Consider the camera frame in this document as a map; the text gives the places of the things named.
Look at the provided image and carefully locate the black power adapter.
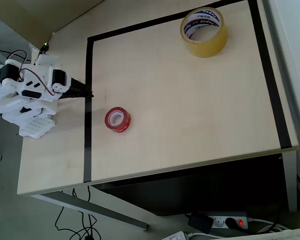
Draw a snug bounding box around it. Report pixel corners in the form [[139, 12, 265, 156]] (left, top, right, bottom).
[[187, 212, 215, 235]]

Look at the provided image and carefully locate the black floor cable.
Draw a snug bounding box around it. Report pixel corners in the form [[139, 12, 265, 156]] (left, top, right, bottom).
[[54, 187, 101, 240]]

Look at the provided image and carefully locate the black plug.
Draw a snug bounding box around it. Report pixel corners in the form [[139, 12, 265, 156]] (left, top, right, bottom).
[[224, 216, 239, 230]]

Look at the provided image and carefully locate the white power strip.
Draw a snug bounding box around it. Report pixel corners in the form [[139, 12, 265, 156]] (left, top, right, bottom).
[[161, 230, 189, 240]]

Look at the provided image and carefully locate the white cable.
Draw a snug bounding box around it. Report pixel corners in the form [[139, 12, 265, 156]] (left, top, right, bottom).
[[249, 217, 287, 234]]

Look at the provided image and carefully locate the grey table foot bar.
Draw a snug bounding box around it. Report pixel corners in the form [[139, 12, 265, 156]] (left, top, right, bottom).
[[30, 191, 149, 231]]

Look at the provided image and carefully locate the printed paper sheet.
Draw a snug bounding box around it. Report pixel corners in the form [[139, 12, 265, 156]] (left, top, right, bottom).
[[228, 226, 300, 240]]

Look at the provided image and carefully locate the red tape roll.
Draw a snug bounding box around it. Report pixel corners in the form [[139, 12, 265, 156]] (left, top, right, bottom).
[[104, 106, 132, 134]]

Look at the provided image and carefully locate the black under-table panel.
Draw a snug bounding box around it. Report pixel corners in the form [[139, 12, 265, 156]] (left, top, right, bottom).
[[92, 153, 290, 217]]

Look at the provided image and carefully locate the grey table leg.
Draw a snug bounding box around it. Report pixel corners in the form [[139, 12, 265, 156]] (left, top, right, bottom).
[[280, 150, 298, 214]]

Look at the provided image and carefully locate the grey power strip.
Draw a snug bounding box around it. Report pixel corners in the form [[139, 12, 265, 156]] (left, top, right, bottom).
[[209, 212, 253, 230]]

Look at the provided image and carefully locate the large yellow tape roll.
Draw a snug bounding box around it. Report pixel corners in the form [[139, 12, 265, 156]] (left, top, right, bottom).
[[180, 7, 229, 59]]

